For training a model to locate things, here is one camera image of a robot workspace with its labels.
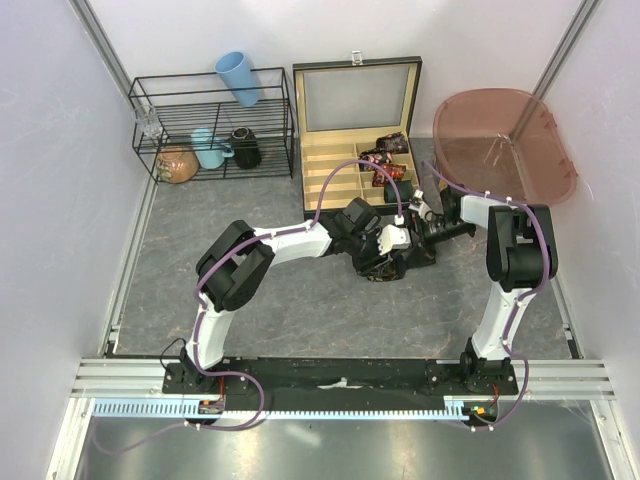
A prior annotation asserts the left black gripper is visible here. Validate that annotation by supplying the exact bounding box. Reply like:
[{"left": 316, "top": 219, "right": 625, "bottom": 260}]
[{"left": 345, "top": 230, "right": 392, "bottom": 280}]

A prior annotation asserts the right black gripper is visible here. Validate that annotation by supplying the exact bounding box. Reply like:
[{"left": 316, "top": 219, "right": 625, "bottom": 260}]
[{"left": 401, "top": 209, "right": 474, "bottom": 270}]

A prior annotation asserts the dark floral necktie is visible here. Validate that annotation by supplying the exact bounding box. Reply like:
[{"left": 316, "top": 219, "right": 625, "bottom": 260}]
[{"left": 366, "top": 255, "right": 407, "bottom": 282}]

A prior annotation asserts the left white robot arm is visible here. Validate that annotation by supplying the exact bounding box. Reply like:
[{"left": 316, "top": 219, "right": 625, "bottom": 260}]
[{"left": 180, "top": 198, "right": 409, "bottom": 393}]

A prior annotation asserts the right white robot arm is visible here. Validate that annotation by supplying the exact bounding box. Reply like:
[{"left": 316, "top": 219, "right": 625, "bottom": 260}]
[{"left": 404, "top": 190, "right": 558, "bottom": 395}]

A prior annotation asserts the dark green rolled tie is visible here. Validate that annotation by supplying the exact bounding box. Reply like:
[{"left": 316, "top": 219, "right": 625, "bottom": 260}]
[{"left": 384, "top": 180, "right": 414, "bottom": 203}]

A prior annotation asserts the red patterned rolled tie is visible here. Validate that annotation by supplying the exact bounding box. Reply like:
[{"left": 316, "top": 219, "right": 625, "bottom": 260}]
[{"left": 372, "top": 163, "right": 406, "bottom": 187}]

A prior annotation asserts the black pink floral rolled tie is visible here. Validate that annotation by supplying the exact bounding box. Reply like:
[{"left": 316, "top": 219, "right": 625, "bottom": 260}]
[{"left": 359, "top": 149, "right": 393, "bottom": 171}]

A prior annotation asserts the dark pink patterned rolled tie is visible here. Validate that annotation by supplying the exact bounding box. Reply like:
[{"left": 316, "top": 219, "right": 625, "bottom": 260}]
[{"left": 376, "top": 132, "right": 409, "bottom": 154}]

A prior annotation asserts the pink transparent plastic tub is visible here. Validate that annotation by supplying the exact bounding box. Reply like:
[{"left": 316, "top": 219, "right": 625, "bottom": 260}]
[{"left": 433, "top": 88, "right": 578, "bottom": 206}]

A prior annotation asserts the black wooden tie box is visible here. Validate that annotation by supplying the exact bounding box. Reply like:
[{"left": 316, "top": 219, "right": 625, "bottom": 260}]
[{"left": 292, "top": 56, "right": 423, "bottom": 219}]

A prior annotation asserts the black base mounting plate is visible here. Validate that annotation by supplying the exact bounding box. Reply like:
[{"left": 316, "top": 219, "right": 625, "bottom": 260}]
[{"left": 162, "top": 357, "right": 519, "bottom": 410}]

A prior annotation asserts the black ceramic jar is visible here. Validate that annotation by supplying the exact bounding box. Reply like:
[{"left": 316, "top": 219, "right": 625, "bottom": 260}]
[{"left": 230, "top": 127, "right": 262, "bottom": 169}]

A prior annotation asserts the light blue mug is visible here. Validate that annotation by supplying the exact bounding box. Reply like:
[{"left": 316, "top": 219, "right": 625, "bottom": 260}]
[{"left": 191, "top": 128, "right": 235, "bottom": 170}]

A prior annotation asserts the brown round vase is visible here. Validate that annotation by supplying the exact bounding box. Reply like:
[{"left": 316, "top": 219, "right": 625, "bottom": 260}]
[{"left": 156, "top": 146, "right": 200, "bottom": 184}]

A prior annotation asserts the blue plastic cup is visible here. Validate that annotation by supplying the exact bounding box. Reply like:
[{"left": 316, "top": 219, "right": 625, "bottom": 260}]
[{"left": 215, "top": 51, "right": 260, "bottom": 107}]

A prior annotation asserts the clear glass cup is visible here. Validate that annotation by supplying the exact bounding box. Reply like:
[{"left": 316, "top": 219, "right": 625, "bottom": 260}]
[{"left": 134, "top": 104, "right": 163, "bottom": 139}]

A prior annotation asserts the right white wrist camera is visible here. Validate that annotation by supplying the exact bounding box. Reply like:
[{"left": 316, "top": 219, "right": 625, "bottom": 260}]
[{"left": 408, "top": 189, "right": 433, "bottom": 221}]

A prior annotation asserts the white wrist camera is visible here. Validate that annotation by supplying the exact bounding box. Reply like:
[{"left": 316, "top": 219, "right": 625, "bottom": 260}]
[
  {"left": 408, "top": 189, "right": 433, "bottom": 221},
  {"left": 377, "top": 215, "right": 411, "bottom": 255}
]

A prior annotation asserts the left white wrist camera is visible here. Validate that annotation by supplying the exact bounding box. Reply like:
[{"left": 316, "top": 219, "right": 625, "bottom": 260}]
[{"left": 377, "top": 215, "right": 411, "bottom": 255}]

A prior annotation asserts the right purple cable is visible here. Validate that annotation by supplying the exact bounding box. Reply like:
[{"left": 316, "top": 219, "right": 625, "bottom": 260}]
[{"left": 418, "top": 159, "right": 556, "bottom": 432}]

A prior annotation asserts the purple cable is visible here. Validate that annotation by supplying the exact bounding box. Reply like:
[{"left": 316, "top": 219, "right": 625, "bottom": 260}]
[
  {"left": 89, "top": 158, "right": 407, "bottom": 454},
  {"left": 418, "top": 159, "right": 556, "bottom": 432}
]

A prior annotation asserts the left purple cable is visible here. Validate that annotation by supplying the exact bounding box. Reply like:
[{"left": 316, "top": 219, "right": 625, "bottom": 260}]
[{"left": 89, "top": 158, "right": 407, "bottom": 454}]

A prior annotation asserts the black wire rack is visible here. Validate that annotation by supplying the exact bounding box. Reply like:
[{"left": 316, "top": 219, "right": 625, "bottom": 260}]
[{"left": 128, "top": 67, "right": 296, "bottom": 183}]

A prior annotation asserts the light blue cable duct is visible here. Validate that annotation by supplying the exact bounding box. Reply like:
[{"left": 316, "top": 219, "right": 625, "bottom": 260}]
[{"left": 94, "top": 397, "right": 500, "bottom": 421}]

